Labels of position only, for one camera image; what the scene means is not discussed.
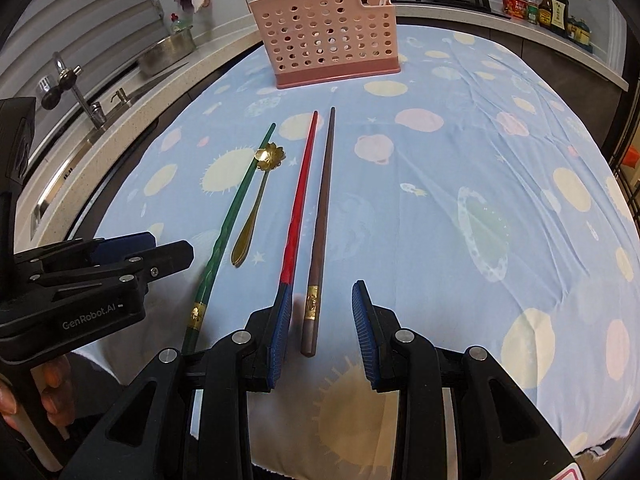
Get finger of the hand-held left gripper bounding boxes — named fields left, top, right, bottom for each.
left=14, top=231, right=158, bottom=267
left=27, top=240, right=195, bottom=295

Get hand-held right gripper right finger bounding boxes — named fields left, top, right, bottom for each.
left=351, top=280, right=576, bottom=480

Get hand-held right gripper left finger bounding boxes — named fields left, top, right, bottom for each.
left=60, top=287, right=296, bottom=480

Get maroon brown chopstick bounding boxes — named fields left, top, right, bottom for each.
left=300, top=106, right=337, bottom=358

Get red chopstick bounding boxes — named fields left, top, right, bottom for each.
left=276, top=110, right=320, bottom=293

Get gold flower spoon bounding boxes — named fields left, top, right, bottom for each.
left=230, top=142, right=286, bottom=267

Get pink perforated utensil holder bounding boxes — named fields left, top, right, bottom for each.
left=248, top=0, right=402, bottom=91

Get person's left hand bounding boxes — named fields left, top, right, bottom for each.
left=39, top=354, right=77, bottom=430

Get chrome faucet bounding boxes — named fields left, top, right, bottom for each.
left=37, top=52, right=108, bottom=131

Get blue planet print tablecloth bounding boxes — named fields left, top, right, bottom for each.
left=92, top=22, right=640, bottom=476

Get stainless steel pot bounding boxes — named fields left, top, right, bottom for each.
left=137, top=25, right=197, bottom=77

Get white window blind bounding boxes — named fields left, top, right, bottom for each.
left=0, top=0, right=156, bottom=126

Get small dark jars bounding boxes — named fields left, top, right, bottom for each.
left=567, top=16, right=593, bottom=52

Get dark soy sauce bottle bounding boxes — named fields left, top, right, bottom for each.
left=550, top=0, right=571, bottom=36

